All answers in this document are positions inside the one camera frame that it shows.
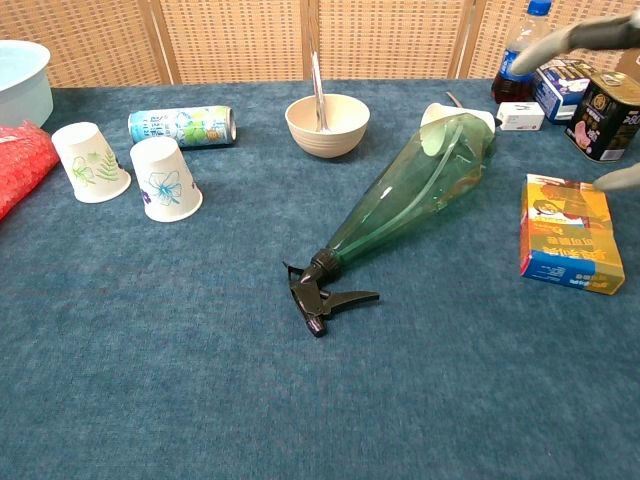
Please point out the beige ribbed bowl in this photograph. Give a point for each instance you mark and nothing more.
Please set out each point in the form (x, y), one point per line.
(340, 137)

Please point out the black rectangular tin can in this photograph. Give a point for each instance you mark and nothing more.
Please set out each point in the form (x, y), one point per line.
(607, 125)

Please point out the red mesh bag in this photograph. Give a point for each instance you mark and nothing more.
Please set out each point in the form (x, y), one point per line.
(20, 160)

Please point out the blue green drink can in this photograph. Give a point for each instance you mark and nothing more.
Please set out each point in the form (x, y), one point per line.
(180, 127)

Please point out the blue white carton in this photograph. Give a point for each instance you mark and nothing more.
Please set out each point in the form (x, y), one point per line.
(555, 95)

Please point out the white paper cup small print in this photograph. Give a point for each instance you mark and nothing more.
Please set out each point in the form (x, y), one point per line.
(434, 112)

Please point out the light blue plastic basin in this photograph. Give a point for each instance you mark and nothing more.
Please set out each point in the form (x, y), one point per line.
(22, 85)

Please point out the cola bottle blue cap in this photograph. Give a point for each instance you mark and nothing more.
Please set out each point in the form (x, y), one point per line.
(510, 87)

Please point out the orange yellow snack box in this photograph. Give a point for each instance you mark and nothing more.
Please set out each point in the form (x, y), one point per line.
(570, 235)

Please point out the paper cup blue flower print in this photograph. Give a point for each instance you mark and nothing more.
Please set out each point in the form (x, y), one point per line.
(162, 180)

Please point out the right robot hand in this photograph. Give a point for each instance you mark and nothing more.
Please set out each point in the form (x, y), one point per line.
(565, 37)

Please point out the green plastic spray bottle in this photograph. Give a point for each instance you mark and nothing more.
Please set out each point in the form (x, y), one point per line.
(400, 200)

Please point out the blue table cloth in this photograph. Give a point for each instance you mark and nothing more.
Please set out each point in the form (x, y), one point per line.
(200, 350)

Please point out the paper cup green fern print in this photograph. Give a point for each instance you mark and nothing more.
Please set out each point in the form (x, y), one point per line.
(87, 160)

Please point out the metal spoon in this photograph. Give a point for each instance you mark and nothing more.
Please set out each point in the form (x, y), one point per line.
(318, 90)
(454, 98)

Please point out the small white box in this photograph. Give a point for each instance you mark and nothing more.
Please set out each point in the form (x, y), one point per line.
(520, 117)

